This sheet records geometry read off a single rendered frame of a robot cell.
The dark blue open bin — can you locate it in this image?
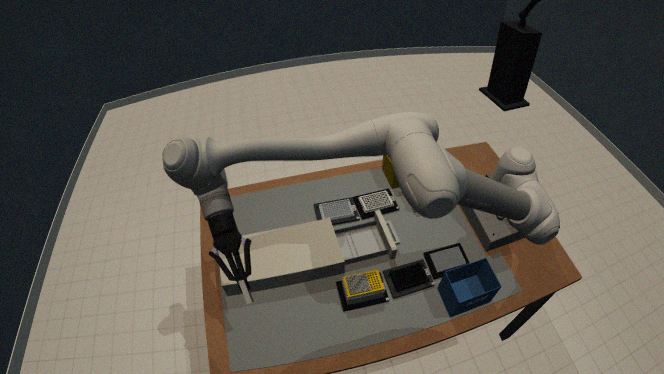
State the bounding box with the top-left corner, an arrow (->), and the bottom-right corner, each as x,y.
437,258 -> 502,317

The yellow open box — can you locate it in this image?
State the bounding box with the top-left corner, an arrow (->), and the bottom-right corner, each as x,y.
382,155 -> 400,189

